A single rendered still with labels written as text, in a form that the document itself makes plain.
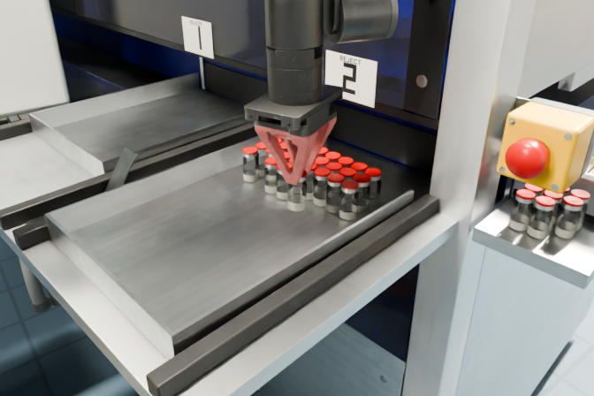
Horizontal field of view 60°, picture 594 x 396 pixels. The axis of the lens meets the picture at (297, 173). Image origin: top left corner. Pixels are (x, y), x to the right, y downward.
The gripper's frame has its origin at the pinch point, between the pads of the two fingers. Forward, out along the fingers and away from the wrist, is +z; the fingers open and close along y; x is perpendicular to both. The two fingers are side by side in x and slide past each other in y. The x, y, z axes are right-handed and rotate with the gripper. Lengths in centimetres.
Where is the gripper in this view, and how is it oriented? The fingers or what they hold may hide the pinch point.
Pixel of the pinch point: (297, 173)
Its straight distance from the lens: 58.3
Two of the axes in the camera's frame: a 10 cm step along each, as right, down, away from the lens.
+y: 5.1, -4.1, 7.6
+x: -8.6, -2.3, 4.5
